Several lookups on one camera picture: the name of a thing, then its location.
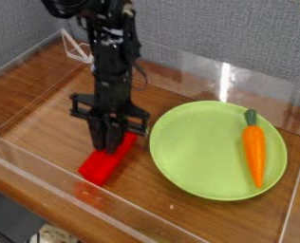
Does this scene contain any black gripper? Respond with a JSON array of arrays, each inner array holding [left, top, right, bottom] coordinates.
[[69, 44, 150, 154]]

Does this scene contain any red star-profile block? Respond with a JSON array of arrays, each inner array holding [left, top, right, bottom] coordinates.
[[77, 132, 137, 186]]

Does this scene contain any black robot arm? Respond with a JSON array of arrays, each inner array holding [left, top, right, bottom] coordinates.
[[40, 0, 150, 154]]

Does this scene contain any orange toy carrot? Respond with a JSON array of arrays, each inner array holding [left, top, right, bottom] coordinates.
[[242, 109, 264, 188]]

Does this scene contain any white power strip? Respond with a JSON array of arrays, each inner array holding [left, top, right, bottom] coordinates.
[[25, 224, 79, 243]]

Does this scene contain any black cable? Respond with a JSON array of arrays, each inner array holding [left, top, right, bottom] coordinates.
[[131, 60, 150, 91]]

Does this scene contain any clear acrylic enclosure wall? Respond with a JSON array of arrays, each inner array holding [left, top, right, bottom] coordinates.
[[0, 35, 300, 243]]

